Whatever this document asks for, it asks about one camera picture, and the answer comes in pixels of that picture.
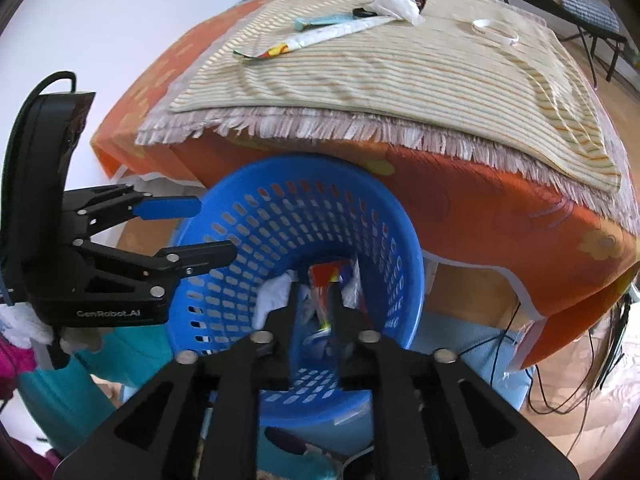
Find white tissue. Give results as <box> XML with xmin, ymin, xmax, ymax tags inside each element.
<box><xmin>368</xmin><ymin>1</ymin><xmax>424</xmax><ymax>26</ymax></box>
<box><xmin>252</xmin><ymin>270</ymin><xmax>298</xmax><ymax>330</ymax></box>

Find dark blue snack bag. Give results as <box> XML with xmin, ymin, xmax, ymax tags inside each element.
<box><xmin>304</xmin><ymin>258</ymin><xmax>368</xmax><ymax>346</ymax></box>

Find long colourful snack wrapper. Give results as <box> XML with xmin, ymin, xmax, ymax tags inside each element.
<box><xmin>233</xmin><ymin>16</ymin><xmax>396</xmax><ymax>60</ymax></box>

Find light blue tube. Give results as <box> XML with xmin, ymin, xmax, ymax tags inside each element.
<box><xmin>294</xmin><ymin>13</ymin><xmax>355</xmax><ymax>32</ymax></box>

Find teal clothing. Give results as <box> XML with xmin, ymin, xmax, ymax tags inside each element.
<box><xmin>17</xmin><ymin>325</ymin><xmax>172</xmax><ymax>456</ymax></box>

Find blue plastic laundry basket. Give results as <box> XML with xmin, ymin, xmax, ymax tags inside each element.
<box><xmin>164</xmin><ymin>154</ymin><xmax>426</xmax><ymax>428</ymax></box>

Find orange floral bedsheet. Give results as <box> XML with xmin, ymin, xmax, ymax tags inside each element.
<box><xmin>91</xmin><ymin>0</ymin><xmax>639</xmax><ymax>366</ymax></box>

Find pink fringed plaid blanket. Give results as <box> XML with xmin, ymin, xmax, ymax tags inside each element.
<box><xmin>137</xmin><ymin>0</ymin><xmax>639</xmax><ymax>233</ymax></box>

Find striped yellow towel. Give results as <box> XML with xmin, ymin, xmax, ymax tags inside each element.
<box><xmin>170</xmin><ymin>0</ymin><xmax>623</xmax><ymax>193</ymax></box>

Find checkered chair cushion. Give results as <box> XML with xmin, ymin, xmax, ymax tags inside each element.
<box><xmin>555</xmin><ymin>0</ymin><xmax>620</xmax><ymax>34</ymax></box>

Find black cables on floor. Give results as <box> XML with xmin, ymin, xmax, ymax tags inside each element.
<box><xmin>456</xmin><ymin>278</ymin><xmax>637</xmax><ymax>456</ymax></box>

